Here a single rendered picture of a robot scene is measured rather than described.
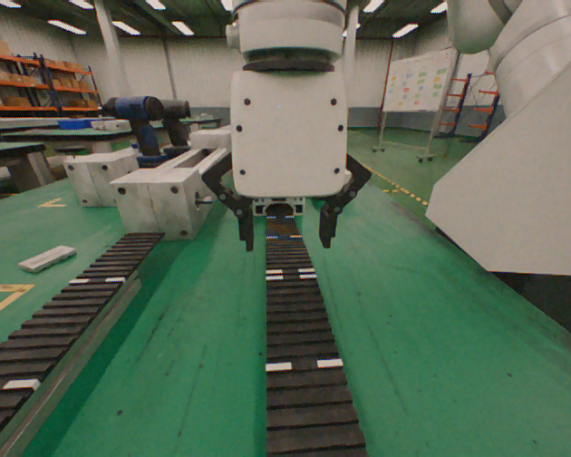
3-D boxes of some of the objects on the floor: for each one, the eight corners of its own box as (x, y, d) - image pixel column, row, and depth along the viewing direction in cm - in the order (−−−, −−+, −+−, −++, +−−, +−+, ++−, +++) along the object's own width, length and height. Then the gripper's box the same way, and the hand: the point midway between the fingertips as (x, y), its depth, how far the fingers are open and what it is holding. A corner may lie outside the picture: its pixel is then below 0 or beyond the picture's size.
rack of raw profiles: (430, 137, 965) (448, 73, 866) (452, 137, 968) (471, 73, 868) (498, 149, 671) (536, 53, 571) (529, 149, 673) (571, 53, 574)
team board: (369, 152, 613) (383, 61, 525) (384, 150, 630) (401, 63, 542) (418, 162, 488) (447, 45, 400) (435, 160, 505) (467, 48, 417)
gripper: (374, 63, 23) (352, 227, 31) (191, 62, 22) (216, 231, 30) (420, 44, 16) (375, 259, 24) (157, 40, 15) (201, 266, 23)
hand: (287, 234), depth 26 cm, fingers open, 8 cm apart
